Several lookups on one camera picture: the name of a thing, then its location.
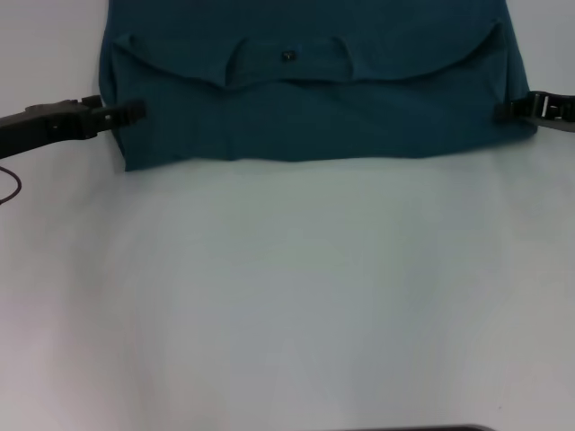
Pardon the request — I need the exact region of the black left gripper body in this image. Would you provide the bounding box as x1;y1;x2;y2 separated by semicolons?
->
0;99;101;159

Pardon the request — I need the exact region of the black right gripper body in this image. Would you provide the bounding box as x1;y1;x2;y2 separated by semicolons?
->
524;89;575;135

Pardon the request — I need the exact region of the teal t-shirt with white print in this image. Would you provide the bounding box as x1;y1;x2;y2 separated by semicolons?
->
99;0;540;173

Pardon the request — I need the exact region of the left arm cable with plug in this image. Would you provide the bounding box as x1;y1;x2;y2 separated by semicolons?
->
0;165;23;207

